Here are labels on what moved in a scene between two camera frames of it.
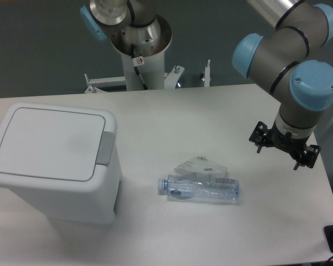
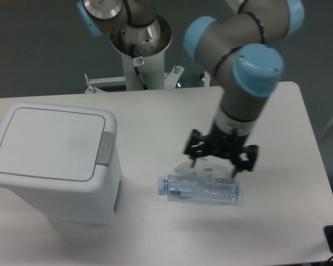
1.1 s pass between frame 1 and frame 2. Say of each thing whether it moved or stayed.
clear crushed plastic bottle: stayed
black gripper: moved
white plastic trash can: stayed
